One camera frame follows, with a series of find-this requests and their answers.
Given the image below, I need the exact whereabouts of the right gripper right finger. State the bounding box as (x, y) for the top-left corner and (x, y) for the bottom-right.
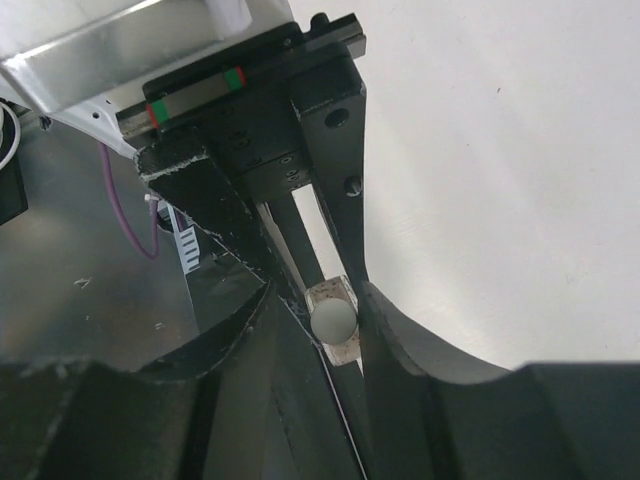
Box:
(357, 282), (639, 479)

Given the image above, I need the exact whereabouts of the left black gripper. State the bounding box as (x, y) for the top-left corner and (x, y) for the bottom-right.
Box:
(116, 13), (368, 320)

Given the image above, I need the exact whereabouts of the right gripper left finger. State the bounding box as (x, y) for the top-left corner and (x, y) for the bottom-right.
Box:
(1, 283), (280, 479)

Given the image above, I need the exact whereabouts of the clear nail polish bottle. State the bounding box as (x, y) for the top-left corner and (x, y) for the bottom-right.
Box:
(305, 275), (361, 366)

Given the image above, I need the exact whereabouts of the white nail polish cap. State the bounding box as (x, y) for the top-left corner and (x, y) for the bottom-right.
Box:
(310, 298), (357, 345)

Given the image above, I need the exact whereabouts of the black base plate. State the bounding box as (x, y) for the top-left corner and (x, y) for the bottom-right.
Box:
(188, 198), (369, 479)

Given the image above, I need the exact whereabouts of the left white cable duct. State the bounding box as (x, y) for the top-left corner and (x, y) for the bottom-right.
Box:
(158, 201), (200, 276)

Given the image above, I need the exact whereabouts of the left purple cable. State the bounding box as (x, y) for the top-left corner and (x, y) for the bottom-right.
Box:
(98, 142), (162, 260)

